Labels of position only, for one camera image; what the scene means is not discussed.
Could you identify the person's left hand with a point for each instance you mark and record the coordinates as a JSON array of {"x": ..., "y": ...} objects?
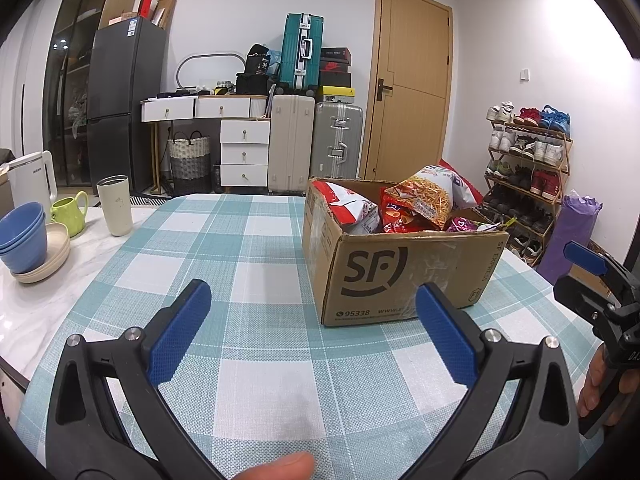
[{"x": 280, "y": 467}]

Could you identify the long cardboard carton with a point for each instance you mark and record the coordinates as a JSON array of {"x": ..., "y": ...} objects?
[{"x": 165, "y": 10}]

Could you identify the beige suitcase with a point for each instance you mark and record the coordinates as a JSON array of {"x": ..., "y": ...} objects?
[{"x": 290, "y": 145}]

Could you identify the oval mirror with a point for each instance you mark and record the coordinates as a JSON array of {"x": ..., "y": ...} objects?
[{"x": 210, "y": 71}]

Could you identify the green mug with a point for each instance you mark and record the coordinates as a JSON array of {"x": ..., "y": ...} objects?
[{"x": 70, "y": 217}]

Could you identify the beige tumbler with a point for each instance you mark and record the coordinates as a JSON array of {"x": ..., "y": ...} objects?
[{"x": 115, "y": 210}]

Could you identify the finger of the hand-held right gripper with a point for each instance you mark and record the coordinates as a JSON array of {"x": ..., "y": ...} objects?
[
  {"x": 585, "y": 255},
  {"x": 585, "y": 300}
]

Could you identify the woven laundry basket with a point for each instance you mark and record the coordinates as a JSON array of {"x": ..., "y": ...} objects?
[{"x": 189, "y": 160}]

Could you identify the red barcode snack packet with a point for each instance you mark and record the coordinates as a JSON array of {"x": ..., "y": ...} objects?
[{"x": 350, "y": 207}]

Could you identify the person's right hand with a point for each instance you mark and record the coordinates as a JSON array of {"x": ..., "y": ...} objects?
[{"x": 590, "y": 385}]

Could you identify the brown cardboard box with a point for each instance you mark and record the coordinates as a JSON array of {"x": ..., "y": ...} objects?
[{"x": 380, "y": 280}]

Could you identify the teal suitcase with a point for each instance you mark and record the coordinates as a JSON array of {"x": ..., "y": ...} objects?
[{"x": 292, "y": 52}]

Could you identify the purple yellow-face snack packet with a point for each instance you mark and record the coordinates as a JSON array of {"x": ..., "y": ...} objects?
[{"x": 462, "y": 224}]

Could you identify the printed cardboard box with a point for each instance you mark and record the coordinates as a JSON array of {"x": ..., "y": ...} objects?
[{"x": 595, "y": 282}]

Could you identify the small cardboard box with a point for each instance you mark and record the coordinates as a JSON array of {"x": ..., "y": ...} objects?
[{"x": 122, "y": 19}]

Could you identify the silver suitcase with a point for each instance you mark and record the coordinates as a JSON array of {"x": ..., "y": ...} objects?
[{"x": 335, "y": 135}]

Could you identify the dark glass cabinet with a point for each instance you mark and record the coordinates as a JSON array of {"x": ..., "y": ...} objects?
[{"x": 75, "y": 60}]

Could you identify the wooden door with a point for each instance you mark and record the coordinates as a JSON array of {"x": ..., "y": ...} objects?
[{"x": 415, "y": 125}]

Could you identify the purple rolled mat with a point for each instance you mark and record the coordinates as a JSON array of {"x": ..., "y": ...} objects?
[{"x": 567, "y": 240}]

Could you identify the shoe rack with shoes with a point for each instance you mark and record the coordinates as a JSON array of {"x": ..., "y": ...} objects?
[{"x": 542, "y": 182}]

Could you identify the dark shoe box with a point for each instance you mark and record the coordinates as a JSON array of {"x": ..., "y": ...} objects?
[{"x": 334, "y": 79}]

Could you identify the black white patterned rug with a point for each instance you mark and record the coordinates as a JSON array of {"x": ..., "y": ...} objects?
[{"x": 150, "y": 198}]

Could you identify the cream shallow bowl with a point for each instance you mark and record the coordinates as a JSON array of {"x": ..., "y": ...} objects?
[{"x": 57, "y": 255}]

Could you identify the teal checked tablecloth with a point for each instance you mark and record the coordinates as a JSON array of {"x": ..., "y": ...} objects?
[{"x": 225, "y": 270}]

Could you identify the red black shoe box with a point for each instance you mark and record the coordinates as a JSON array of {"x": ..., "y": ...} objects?
[{"x": 334, "y": 66}]

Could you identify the dark grey fridge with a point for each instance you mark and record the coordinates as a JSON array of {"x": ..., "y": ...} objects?
[{"x": 125, "y": 110}]

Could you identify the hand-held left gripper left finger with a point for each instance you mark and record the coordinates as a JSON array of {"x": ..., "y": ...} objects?
[{"x": 177, "y": 332}]

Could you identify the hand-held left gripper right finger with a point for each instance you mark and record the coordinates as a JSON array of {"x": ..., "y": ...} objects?
[{"x": 445, "y": 335}]

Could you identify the black bag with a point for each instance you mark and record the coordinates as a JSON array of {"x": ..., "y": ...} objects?
[{"x": 252, "y": 85}]

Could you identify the white drawer desk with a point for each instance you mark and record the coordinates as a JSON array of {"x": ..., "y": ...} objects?
[{"x": 245, "y": 132}]

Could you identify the yellow black shoe box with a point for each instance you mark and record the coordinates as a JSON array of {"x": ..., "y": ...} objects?
[{"x": 335, "y": 95}]

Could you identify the stack of blue bowls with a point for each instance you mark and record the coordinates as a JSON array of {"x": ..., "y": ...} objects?
[{"x": 22, "y": 242}]

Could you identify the red paper bag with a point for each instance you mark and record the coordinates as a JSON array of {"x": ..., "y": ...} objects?
[{"x": 146, "y": 7}]

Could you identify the red white blue snack packet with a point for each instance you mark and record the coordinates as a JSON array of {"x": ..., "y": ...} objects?
[{"x": 465, "y": 187}]

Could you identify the white electric kettle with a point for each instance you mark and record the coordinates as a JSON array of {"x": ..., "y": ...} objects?
[{"x": 30, "y": 180}]

